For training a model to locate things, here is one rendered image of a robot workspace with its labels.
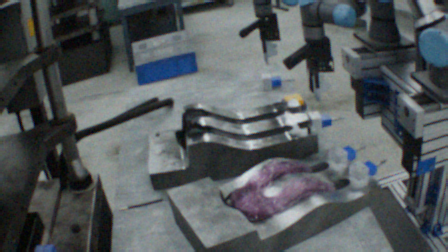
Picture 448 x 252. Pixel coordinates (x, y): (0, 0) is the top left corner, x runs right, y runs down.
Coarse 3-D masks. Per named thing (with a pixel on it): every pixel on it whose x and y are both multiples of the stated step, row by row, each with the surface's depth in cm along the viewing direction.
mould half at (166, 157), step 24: (192, 120) 143; (216, 120) 144; (264, 120) 147; (288, 120) 144; (168, 144) 147; (192, 144) 130; (216, 144) 131; (240, 144) 135; (264, 144) 135; (288, 144) 134; (312, 144) 135; (168, 168) 134; (192, 168) 134; (216, 168) 135; (240, 168) 136
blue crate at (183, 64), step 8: (176, 56) 440; (184, 56) 442; (192, 56) 444; (144, 64) 435; (152, 64) 437; (160, 64) 439; (168, 64) 442; (176, 64) 444; (184, 64) 446; (192, 64) 448; (136, 72) 438; (144, 72) 439; (152, 72) 441; (160, 72) 443; (168, 72) 445; (176, 72) 448; (184, 72) 449; (192, 72) 450; (144, 80) 442; (152, 80) 445; (160, 80) 447
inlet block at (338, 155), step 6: (330, 150) 126; (336, 150) 126; (342, 150) 125; (348, 150) 127; (354, 150) 126; (330, 156) 127; (336, 156) 124; (342, 156) 123; (348, 156) 125; (354, 156) 126; (336, 162) 124; (342, 162) 124
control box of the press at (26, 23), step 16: (16, 0) 127; (0, 16) 122; (16, 16) 123; (0, 32) 124; (16, 32) 126; (32, 32) 134; (0, 48) 127; (16, 48) 128; (32, 48) 134; (0, 64) 129; (32, 80) 135; (16, 96) 136; (32, 96) 137; (16, 112) 138; (32, 112) 152; (48, 160) 162; (48, 176) 164
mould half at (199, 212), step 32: (320, 160) 128; (192, 192) 113; (224, 192) 118; (320, 192) 109; (352, 192) 111; (192, 224) 101; (224, 224) 100; (256, 224) 104; (288, 224) 101; (320, 224) 106
